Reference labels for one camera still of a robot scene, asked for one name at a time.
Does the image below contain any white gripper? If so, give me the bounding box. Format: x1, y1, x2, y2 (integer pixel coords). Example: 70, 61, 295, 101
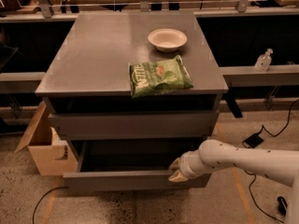
168, 150, 206, 183

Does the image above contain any grey drawer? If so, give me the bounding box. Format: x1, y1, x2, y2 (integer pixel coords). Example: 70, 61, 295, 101
64, 138, 210, 192
49, 111, 219, 140

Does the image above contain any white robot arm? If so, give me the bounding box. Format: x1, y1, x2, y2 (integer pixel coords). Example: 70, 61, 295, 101
169, 139, 299, 224

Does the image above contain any grey top drawer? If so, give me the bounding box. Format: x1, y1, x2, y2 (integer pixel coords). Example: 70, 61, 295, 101
49, 111, 219, 140

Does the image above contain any grey drawer cabinet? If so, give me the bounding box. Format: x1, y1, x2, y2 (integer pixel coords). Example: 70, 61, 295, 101
35, 12, 229, 142

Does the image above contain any open cardboard box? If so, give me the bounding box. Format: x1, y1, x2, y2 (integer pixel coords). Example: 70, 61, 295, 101
15, 102, 78, 175

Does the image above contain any black power adapter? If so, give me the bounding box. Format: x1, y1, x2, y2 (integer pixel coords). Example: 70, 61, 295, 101
243, 133, 263, 148

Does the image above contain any green chip bag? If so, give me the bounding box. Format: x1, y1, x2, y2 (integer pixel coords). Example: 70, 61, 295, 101
129, 55, 193, 98

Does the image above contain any black cylindrical floor object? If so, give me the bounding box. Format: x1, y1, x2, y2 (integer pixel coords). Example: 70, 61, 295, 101
278, 196, 288, 216

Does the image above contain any white bowl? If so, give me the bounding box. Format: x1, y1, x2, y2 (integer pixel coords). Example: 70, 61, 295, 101
148, 29, 188, 53

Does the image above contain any black cable right floor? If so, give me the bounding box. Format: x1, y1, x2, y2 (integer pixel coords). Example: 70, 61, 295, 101
241, 98, 299, 224

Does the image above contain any black cable floor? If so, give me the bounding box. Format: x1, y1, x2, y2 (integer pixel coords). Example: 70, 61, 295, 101
241, 98, 299, 224
32, 185, 70, 224

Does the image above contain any black cable left floor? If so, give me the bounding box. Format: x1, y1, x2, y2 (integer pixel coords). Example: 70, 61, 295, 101
32, 185, 70, 224

